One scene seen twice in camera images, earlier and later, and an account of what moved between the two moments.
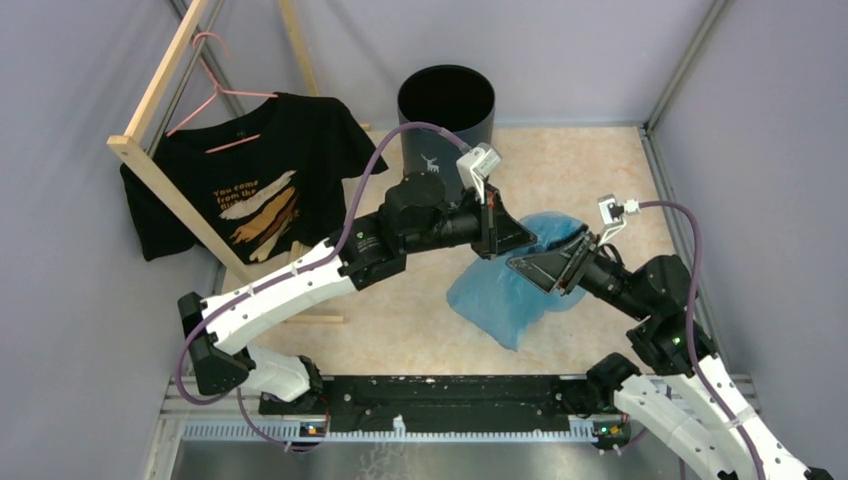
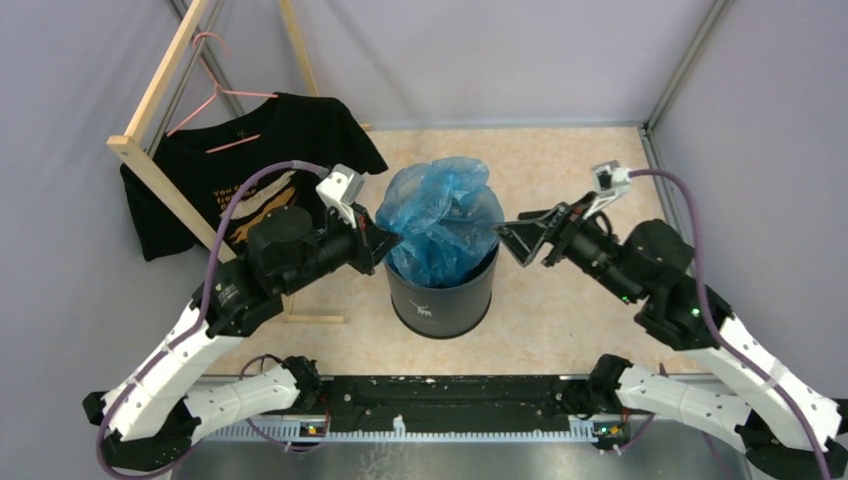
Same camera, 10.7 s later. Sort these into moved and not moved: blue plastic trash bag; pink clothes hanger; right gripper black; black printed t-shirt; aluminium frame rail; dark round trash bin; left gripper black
Moved: right gripper black; dark round trash bin; blue plastic trash bag; left gripper black
Not moved: aluminium frame rail; black printed t-shirt; pink clothes hanger
